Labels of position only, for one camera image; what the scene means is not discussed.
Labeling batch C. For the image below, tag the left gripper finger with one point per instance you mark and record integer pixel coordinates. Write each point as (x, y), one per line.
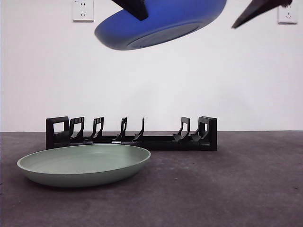
(133, 8)

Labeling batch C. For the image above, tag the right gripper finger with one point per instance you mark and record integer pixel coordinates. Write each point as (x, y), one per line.
(260, 10)

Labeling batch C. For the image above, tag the blue round plate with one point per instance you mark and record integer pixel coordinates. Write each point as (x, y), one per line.
(118, 35)

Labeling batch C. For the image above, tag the pale green round plate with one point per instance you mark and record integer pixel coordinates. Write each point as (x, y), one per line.
(78, 163)

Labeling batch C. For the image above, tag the black plastic plate rack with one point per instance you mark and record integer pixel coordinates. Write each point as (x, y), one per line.
(213, 133)

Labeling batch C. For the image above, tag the white wall socket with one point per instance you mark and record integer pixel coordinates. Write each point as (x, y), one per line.
(287, 17)
(83, 10)

